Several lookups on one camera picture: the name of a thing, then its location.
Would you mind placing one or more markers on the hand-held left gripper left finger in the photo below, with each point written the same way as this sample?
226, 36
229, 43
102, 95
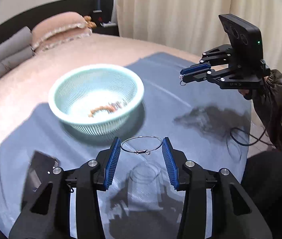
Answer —
112, 164

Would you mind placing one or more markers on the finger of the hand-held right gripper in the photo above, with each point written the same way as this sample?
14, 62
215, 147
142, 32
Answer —
198, 76
195, 68

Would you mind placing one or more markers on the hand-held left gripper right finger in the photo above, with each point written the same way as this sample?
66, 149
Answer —
170, 164

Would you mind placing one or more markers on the teal plastic mesh basket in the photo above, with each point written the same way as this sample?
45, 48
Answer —
68, 119

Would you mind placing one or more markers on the person's right forearm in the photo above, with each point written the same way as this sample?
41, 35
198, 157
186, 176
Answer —
275, 104

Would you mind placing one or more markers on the person's right hand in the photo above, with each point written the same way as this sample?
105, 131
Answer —
246, 94

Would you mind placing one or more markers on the blue cloth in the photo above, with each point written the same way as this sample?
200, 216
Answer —
155, 104

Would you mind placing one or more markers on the cream curtain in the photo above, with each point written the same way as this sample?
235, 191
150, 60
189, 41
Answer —
168, 17

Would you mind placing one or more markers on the black smartphone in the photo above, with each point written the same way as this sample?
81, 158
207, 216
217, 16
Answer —
38, 169

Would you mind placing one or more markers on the person's black clothing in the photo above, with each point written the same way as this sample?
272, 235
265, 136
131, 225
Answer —
263, 179

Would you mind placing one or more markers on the black nightstand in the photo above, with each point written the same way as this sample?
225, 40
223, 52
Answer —
108, 31

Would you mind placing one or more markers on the white item on nightstand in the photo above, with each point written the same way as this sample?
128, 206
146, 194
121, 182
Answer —
108, 24

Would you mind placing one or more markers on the black box with red mark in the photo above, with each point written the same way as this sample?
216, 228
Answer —
101, 17

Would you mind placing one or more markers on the brown teddy bear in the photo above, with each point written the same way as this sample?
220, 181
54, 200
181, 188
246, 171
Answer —
89, 22

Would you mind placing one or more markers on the beige bed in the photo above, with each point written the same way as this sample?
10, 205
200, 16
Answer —
31, 79

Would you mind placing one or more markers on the pink ruffled pillow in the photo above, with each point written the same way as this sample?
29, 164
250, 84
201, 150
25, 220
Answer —
66, 38
56, 25

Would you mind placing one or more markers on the grey pillow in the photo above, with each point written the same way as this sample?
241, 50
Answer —
8, 66
6, 49

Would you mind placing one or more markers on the black headboard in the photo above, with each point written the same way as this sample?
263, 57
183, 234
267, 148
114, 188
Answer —
18, 20

